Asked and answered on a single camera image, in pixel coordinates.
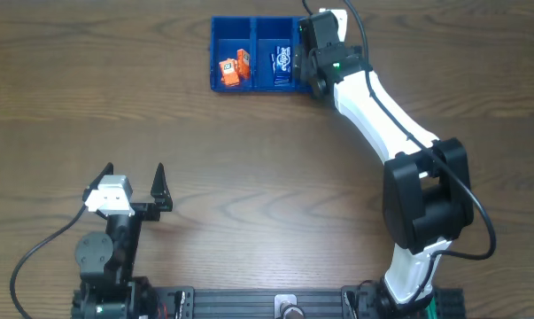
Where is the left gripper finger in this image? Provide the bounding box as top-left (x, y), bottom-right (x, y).
top-left (81, 161), bottom-right (115, 201)
top-left (150, 162), bottom-right (174, 213)

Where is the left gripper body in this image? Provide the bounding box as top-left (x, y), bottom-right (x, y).
top-left (131, 201), bottom-right (162, 222)

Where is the orange candy box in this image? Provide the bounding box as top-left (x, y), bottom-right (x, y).
top-left (218, 58), bottom-right (242, 88)
top-left (236, 48), bottom-right (252, 81)

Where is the blue candy pack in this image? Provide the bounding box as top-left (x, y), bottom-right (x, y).
top-left (274, 44), bottom-right (293, 76)
top-left (269, 52), bottom-right (292, 87)

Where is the blue tray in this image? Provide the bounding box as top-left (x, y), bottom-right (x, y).
top-left (209, 15), bottom-right (316, 94)

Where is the mounting rail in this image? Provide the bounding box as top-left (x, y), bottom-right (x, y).
top-left (71, 286), bottom-right (465, 319)

